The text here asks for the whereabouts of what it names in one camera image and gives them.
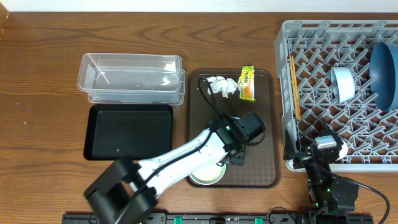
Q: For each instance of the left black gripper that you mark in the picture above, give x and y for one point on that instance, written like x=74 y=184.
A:
x=239 y=163

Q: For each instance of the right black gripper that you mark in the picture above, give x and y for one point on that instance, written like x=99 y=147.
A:
x=302 y=160

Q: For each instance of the pink white cup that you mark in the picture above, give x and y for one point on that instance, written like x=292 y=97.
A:
x=343 y=151

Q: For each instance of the white tissue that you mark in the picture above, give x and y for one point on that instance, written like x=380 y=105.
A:
x=225 y=86

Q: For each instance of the mint green rice bowl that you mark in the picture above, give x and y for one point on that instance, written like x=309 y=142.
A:
x=208 y=175

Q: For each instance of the light blue small bowl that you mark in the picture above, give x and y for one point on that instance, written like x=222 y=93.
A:
x=345 y=87

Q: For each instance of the dark blue plate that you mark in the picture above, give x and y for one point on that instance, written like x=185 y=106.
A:
x=383 y=69

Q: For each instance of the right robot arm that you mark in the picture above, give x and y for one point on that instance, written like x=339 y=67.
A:
x=334 y=197

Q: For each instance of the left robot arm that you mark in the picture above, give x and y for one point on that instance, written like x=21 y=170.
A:
x=127 y=191

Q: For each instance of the grey dishwasher rack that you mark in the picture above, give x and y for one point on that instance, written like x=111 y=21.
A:
x=323 y=67

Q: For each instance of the brown serving tray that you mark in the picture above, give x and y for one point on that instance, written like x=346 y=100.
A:
x=261 y=168

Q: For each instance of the yellow green snack wrapper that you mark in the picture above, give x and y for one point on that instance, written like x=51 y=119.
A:
x=246 y=83

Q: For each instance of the black plastic tray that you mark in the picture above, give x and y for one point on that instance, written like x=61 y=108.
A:
x=121 y=130

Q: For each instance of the clear plastic bin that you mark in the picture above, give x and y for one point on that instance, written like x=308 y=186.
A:
x=132 y=78

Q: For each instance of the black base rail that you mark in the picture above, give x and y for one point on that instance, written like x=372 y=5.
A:
x=163 y=218

